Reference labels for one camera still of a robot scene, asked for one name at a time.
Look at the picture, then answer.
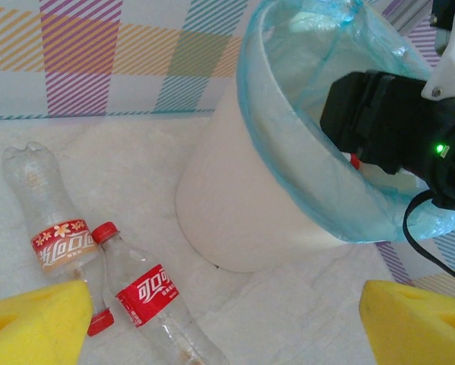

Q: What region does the clear bottle flower red label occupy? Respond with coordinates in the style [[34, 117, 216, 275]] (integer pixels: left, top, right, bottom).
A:
[[1, 141, 116, 338]]

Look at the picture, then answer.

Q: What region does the aluminium upright post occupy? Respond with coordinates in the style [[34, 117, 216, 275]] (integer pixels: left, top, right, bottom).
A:
[[379, 0, 436, 37]]

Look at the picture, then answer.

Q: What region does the clear cola bottle red label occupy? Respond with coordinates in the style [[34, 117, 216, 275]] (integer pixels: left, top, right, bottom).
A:
[[91, 221, 231, 365]]

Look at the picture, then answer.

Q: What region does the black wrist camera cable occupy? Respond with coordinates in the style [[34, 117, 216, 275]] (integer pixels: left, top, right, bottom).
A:
[[401, 189, 455, 288]]

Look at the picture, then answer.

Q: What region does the white bin with blue liner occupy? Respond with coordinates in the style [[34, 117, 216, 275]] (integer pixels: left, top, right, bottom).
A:
[[236, 0, 455, 244]]

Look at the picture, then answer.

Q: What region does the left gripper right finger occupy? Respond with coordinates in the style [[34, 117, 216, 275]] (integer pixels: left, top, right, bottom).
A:
[[358, 279, 455, 365]]

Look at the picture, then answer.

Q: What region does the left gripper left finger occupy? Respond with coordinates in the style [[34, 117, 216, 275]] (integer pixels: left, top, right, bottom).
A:
[[0, 280, 94, 365]]

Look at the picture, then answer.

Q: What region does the white round waste bin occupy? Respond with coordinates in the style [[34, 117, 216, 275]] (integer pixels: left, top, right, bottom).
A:
[[175, 0, 455, 275]]

